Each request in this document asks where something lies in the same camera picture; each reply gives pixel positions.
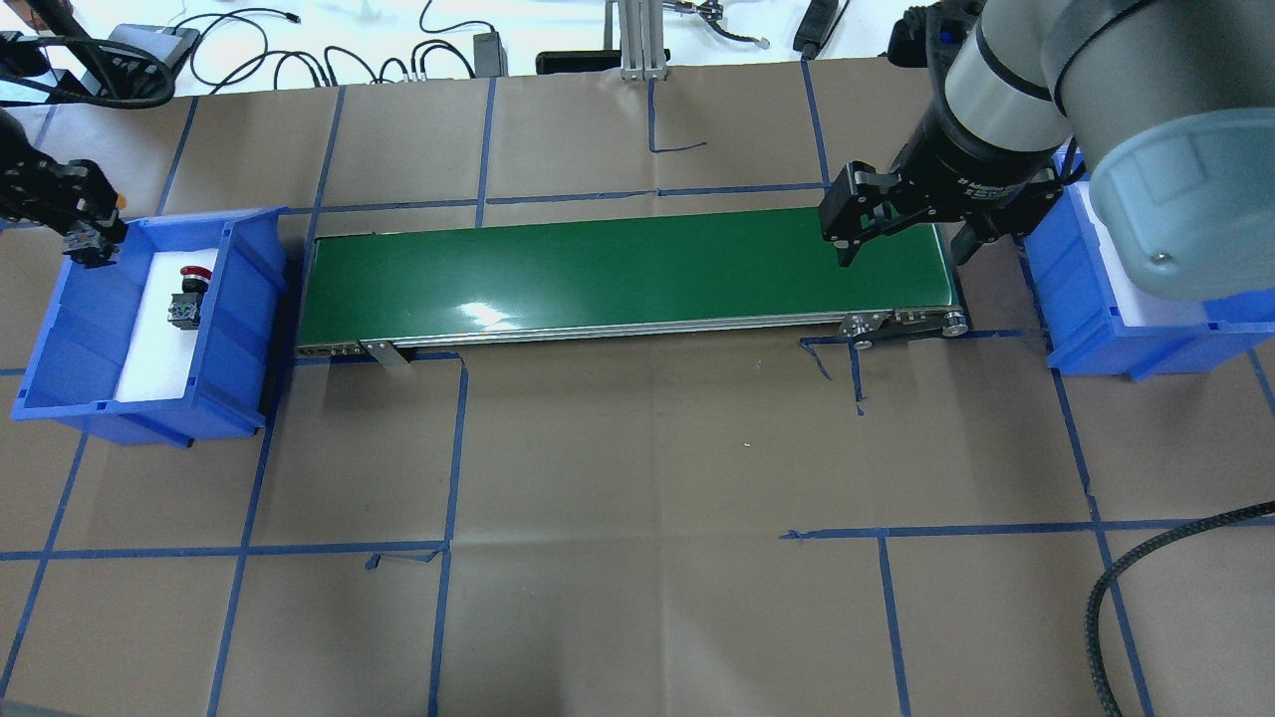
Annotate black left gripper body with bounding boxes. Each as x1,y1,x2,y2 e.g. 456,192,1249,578
1,139,119,232

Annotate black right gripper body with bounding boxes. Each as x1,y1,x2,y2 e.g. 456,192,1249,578
893,100,1062,235

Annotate red push button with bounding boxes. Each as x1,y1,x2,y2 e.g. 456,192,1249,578
167,265,213,330

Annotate yellow push button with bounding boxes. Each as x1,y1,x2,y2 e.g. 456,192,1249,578
61,202,122,269

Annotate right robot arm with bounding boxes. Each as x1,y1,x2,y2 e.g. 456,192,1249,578
819,1,1274,302

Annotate white foam pad left bin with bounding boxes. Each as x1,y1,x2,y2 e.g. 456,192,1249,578
113,248,218,402

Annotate white foam pad bin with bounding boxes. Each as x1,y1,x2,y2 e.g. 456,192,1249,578
113,248,218,402
1077,179,1211,330

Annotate blue bin left side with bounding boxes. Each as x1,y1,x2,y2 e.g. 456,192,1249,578
11,207,289,448

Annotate blue bin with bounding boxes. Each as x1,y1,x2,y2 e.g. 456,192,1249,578
1020,139,1275,381
11,207,289,448

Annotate blue bin right side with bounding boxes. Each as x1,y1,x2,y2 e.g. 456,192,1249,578
1020,139,1275,381

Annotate white foam pad right bin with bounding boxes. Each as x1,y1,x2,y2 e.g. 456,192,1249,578
1077,179,1211,330

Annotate green conveyor belt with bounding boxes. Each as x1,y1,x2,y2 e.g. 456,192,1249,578
297,208,972,359

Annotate black power adapter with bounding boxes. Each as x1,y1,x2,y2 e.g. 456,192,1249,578
472,31,507,78

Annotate aluminium frame post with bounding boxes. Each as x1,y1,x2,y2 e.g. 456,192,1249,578
603,1,668,82

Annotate black braided cable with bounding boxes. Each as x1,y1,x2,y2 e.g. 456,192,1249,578
1084,503,1275,717

